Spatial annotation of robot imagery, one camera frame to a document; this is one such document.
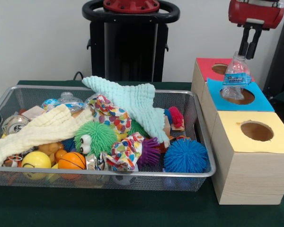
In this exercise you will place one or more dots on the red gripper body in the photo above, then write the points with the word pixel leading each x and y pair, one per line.
pixel 255 15

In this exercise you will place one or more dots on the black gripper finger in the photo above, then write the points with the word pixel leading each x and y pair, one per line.
pixel 244 41
pixel 254 43

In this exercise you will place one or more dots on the crushed clear water bottle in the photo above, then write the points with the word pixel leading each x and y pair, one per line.
pixel 64 100
pixel 236 78

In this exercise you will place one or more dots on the blue spiky ball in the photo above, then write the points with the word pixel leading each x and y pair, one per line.
pixel 185 155

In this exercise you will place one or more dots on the shallow clear mesh bin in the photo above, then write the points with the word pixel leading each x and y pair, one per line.
pixel 201 123

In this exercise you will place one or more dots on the wooden box with three holes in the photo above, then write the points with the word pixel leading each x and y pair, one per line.
pixel 251 175

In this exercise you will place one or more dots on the red spiky toy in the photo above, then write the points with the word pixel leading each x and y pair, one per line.
pixel 176 117

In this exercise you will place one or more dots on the small orange toy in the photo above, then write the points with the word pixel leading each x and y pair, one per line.
pixel 179 138

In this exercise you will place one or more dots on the mint green cloth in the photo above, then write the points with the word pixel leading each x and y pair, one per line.
pixel 128 97

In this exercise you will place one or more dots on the small dark green spiky ball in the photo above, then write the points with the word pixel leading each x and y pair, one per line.
pixel 137 128

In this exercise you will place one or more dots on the purple spiky ball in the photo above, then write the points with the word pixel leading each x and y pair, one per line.
pixel 149 151

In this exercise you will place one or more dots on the colourful patterned cloth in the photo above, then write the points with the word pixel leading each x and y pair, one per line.
pixel 116 118

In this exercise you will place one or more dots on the orange toy basketball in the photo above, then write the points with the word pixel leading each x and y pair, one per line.
pixel 72 161

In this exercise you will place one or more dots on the pale yellow cloth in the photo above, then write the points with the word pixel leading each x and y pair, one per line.
pixel 42 127

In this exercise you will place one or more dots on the yellow smiley ball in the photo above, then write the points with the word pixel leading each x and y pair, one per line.
pixel 36 161

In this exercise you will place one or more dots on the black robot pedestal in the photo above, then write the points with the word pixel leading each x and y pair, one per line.
pixel 128 47

